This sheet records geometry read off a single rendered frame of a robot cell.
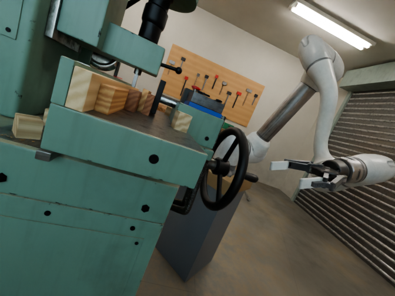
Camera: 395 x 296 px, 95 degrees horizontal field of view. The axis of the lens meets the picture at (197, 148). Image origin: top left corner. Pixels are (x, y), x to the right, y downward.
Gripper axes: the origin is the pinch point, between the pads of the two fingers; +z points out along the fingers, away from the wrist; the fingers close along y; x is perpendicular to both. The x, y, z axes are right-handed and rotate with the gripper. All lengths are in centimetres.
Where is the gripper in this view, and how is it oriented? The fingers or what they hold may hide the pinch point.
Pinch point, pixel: (285, 173)
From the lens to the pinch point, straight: 63.7
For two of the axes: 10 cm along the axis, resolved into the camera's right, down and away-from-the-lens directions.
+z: -9.8, 0.2, -2.1
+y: 2.1, 2.7, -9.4
